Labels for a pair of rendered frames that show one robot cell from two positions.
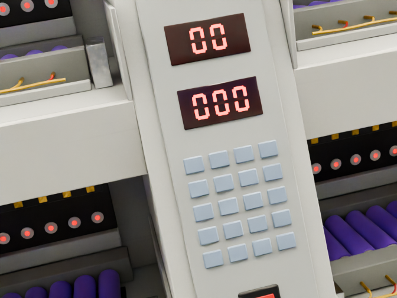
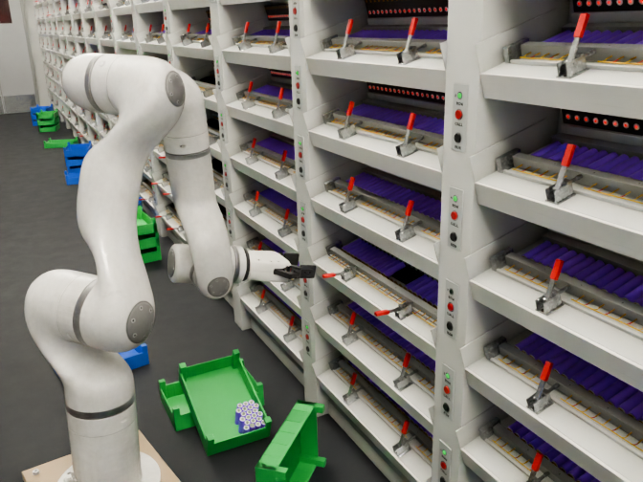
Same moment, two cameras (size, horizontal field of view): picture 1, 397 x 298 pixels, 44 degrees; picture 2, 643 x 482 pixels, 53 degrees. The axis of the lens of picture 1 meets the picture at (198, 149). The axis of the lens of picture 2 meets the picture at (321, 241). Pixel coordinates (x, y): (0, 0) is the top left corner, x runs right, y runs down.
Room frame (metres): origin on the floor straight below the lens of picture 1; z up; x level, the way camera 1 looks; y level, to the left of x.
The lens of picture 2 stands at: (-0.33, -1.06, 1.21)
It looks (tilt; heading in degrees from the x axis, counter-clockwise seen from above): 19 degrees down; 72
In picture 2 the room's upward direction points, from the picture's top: 2 degrees counter-clockwise
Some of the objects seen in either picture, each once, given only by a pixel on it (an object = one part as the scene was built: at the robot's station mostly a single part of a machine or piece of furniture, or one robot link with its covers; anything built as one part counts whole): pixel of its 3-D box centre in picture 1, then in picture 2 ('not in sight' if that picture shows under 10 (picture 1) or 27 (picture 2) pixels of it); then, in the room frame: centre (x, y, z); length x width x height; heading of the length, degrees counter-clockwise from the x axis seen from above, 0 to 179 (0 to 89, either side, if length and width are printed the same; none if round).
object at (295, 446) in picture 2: not in sight; (294, 465); (0.02, 0.31, 0.10); 0.30 x 0.08 x 0.20; 53
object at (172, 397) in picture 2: not in sight; (210, 392); (-0.11, 0.84, 0.04); 0.30 x 0.20 x 0.08; 8
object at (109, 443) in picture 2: not in sight; (105, 443); (-0.41, 0.03, 0.48); 0.19 x 0.19 x 0.18
